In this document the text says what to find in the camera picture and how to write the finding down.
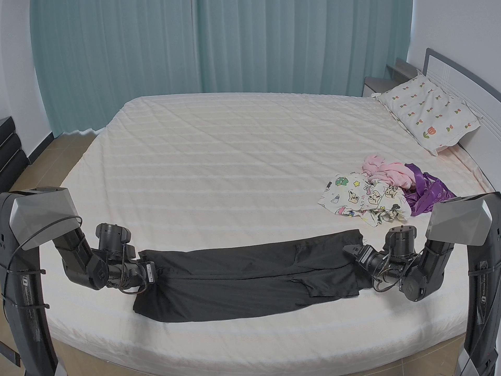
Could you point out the black chest of drawers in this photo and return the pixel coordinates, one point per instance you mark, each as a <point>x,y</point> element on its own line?
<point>9,151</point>

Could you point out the bed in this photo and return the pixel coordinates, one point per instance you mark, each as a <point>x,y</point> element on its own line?
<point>235,139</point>

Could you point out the grey bedside table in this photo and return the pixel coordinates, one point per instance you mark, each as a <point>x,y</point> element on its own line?
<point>375,83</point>

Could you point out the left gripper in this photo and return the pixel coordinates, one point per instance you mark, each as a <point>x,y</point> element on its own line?
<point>145,274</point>

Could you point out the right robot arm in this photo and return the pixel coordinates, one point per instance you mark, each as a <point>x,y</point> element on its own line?
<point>458,217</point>

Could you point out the white printed pillow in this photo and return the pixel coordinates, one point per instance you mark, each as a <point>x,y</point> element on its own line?
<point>428,110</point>

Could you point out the white printed garment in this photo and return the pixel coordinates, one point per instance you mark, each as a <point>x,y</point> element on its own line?
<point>364,198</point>

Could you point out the small black box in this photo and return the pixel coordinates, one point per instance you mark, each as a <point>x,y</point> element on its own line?
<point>8,354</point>

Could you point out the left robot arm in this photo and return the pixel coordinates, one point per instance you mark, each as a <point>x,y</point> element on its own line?
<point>39,214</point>

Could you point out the pink garment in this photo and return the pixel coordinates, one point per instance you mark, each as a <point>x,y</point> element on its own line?
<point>387,169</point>

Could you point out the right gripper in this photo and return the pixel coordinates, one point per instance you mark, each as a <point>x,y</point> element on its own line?
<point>370,259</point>

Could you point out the black T-shirt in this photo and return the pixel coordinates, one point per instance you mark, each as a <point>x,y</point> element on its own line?
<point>235,280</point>

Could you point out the purple satin garment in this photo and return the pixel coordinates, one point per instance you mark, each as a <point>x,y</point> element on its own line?
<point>430,194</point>

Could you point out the blue-green curtain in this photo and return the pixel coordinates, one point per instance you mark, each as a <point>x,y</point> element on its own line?
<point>117,33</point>

